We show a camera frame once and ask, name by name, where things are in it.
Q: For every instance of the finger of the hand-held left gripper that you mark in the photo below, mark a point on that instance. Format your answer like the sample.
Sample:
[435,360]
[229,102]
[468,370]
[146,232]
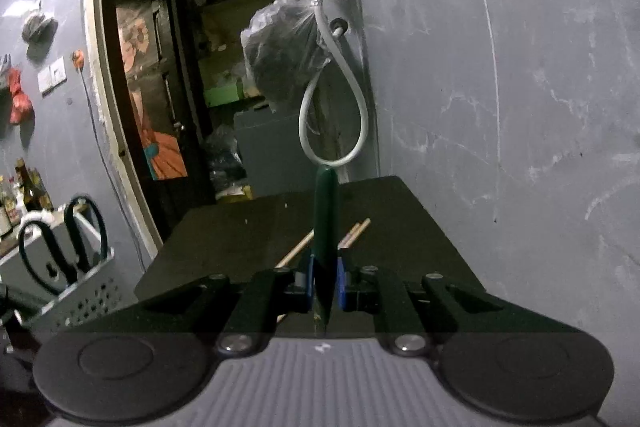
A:
[15,304]

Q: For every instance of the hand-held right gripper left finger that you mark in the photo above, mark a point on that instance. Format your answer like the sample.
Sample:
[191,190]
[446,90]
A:
[311,282]

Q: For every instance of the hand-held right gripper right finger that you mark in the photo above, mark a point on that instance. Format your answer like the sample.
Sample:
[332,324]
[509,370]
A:
[341,284]

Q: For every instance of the white perforated plastic basket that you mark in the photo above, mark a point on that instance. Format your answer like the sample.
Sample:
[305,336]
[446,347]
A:
[85,292]

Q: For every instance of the row of glass bottles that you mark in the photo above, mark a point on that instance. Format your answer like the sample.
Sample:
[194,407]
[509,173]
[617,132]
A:
[30,194]

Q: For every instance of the yellow container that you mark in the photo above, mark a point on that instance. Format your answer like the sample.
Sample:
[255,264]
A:
[235,193]

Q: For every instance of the grey cabinet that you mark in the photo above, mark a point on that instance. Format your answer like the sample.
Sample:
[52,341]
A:
[270,147]

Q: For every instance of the black plastic bags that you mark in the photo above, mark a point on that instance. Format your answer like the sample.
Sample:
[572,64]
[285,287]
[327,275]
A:
[225,157]

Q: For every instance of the hanging red bags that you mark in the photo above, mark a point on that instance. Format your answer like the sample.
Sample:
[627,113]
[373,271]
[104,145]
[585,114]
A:
[20,107]

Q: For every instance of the green box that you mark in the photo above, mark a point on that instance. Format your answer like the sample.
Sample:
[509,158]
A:
[222,95]

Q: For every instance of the clear bag with dark contents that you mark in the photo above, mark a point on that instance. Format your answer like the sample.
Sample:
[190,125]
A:
[280,52]

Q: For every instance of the dark door with sunflower poster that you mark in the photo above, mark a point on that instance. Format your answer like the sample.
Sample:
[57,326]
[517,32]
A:
[150,57]

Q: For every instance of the hanging grey bag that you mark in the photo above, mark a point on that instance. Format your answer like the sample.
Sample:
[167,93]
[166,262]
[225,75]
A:
[37,27]

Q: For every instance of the cluttered storage shelf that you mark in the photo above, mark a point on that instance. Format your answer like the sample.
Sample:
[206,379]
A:
[240,7]

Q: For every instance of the white wall switch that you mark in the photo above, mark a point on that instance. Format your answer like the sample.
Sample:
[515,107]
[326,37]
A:
[52,77]

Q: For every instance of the orange wall plug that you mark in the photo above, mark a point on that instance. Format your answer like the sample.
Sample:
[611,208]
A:
[77,58]

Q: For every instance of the round wall pipe outlet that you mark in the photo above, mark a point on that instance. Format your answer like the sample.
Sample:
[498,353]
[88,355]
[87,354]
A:
[339,28]

